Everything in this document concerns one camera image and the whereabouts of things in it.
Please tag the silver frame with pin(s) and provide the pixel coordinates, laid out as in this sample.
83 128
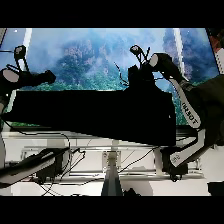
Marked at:
112 180

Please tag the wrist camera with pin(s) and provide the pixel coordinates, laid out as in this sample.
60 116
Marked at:
136 50
20 52

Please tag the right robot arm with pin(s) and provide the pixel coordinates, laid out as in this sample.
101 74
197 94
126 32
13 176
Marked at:
190 114

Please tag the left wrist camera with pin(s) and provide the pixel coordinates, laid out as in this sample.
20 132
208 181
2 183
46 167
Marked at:
20 52

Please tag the black garment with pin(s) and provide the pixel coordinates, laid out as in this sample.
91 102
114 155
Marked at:
100 115

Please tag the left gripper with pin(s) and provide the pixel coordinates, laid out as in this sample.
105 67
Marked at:
46 77

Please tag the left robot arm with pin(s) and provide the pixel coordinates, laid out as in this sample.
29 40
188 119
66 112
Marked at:
23 80

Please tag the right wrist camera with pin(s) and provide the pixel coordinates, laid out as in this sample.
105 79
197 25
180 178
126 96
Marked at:
136 50

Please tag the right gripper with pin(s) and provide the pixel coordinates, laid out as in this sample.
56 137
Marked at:
140 78

